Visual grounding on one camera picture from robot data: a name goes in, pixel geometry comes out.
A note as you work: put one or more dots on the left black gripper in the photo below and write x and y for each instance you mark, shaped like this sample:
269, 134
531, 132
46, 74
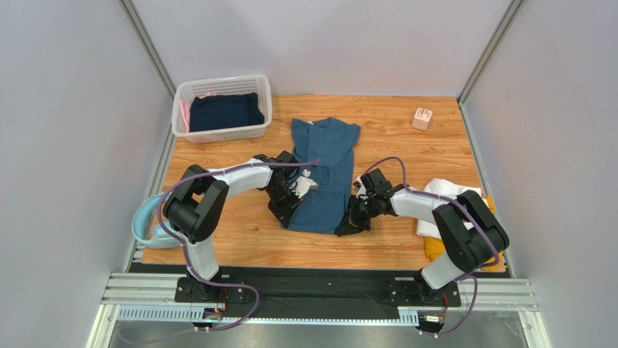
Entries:
283, 213

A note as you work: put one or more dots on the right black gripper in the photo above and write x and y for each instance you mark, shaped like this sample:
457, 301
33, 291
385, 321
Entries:
359, 212

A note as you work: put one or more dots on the teal blue t shirt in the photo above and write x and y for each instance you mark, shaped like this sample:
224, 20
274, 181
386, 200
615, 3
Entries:
331, 141

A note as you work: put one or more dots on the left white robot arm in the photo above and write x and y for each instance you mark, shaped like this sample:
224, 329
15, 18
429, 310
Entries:
194, 205

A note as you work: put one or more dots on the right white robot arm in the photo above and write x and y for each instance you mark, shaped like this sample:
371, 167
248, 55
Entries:
471, 234

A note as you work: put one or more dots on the yellow folded t shirt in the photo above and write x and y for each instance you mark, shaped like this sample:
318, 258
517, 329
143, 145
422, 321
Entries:
434, 247

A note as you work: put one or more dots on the white folded t shirt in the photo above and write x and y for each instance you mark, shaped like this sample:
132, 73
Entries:
442, 187

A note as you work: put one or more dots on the navy folded t shirt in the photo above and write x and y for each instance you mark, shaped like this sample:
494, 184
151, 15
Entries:
213, 113

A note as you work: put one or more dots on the white plastic laundry basket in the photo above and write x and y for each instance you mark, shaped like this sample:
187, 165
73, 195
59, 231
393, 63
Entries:
237, 85

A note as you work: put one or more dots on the light blue plastic object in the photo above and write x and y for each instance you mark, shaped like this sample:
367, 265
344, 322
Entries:
159, 239

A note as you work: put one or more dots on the pink cube block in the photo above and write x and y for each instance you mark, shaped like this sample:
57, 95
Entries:
421, 119

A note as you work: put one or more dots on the pink t shirt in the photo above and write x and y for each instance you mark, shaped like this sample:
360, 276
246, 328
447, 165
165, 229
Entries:
185, 109

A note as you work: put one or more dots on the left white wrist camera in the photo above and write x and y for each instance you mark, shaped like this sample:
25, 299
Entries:
304, 184

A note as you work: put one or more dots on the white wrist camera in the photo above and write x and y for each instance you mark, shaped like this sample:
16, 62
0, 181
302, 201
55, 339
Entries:
359, 189
304, 184

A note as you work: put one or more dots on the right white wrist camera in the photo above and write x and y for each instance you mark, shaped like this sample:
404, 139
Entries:
359, 189

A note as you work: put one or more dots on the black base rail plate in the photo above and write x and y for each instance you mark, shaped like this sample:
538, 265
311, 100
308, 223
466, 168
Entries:
302, 294

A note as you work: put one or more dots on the right aluminium corner post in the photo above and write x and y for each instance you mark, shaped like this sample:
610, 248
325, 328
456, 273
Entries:
509, 16

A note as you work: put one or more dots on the aluminium corner post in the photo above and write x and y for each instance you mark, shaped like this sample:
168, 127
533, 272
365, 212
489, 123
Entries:
509, 16
139, 28

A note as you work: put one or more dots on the left aluminium corner post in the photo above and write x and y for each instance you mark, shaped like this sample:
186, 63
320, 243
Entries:
139, 28

